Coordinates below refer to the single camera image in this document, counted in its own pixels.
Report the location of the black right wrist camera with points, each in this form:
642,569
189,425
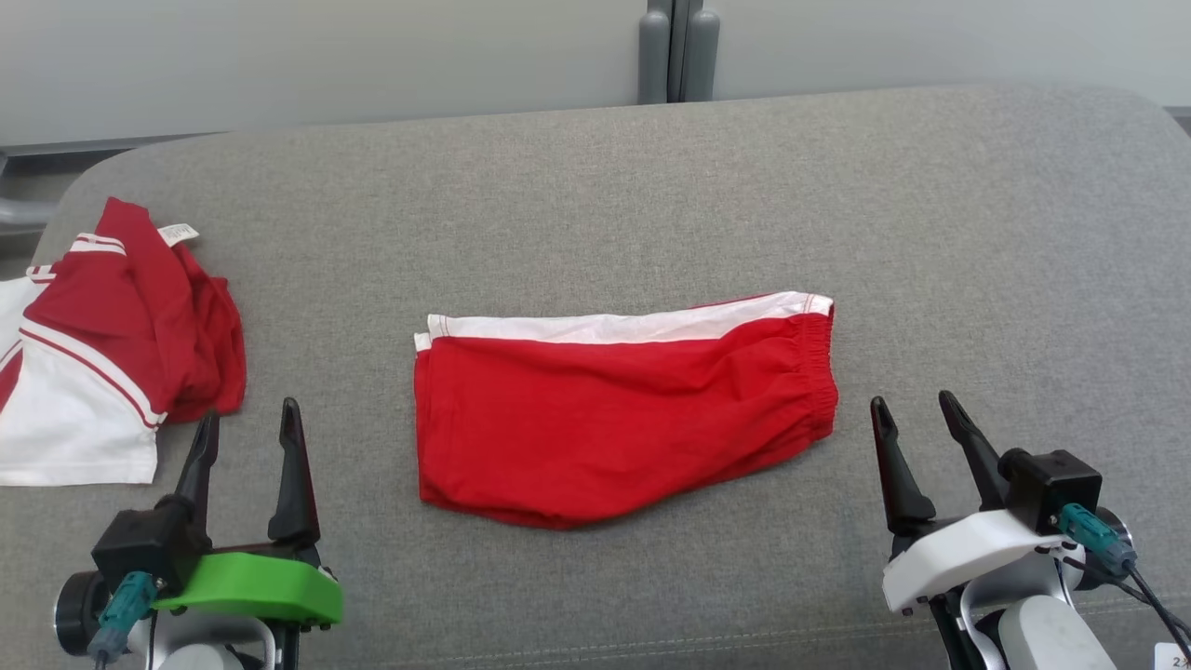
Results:
1051,489

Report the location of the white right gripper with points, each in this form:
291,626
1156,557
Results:
968,558

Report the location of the red white basketball jersey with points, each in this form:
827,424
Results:
121,307

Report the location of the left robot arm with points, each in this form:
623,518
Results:
186,651

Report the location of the red shorts white stripe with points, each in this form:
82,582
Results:
605,419

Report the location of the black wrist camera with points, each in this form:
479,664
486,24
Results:
1051,489
140,549

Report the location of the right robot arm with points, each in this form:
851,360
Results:
1051,642

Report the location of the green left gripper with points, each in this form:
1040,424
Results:
251,586

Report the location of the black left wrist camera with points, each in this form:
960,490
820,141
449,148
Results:
140,549

